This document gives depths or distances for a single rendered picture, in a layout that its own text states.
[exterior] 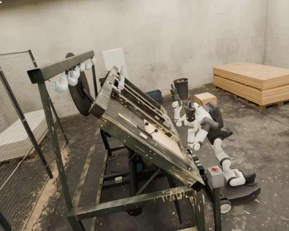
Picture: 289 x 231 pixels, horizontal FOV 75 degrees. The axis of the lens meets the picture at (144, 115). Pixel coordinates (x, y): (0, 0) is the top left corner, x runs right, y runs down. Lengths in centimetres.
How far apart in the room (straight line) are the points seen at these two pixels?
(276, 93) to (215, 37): 338
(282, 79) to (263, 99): 62
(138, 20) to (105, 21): 110
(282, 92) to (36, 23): 732
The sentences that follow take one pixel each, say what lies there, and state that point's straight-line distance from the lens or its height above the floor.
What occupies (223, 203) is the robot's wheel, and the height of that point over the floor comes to 20.
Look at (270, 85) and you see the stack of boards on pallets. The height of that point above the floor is 61.
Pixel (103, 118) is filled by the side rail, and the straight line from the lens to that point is 153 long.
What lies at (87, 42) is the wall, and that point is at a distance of 709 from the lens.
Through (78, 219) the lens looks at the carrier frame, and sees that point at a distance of 226.
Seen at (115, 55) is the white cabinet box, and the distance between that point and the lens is 565.
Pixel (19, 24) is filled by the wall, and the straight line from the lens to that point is 763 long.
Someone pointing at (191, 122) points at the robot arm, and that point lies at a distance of 187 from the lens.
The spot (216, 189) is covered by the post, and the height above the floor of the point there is 70.
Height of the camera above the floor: 227
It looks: 23 degrees down
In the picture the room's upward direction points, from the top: 12 degrees counter-clockwise
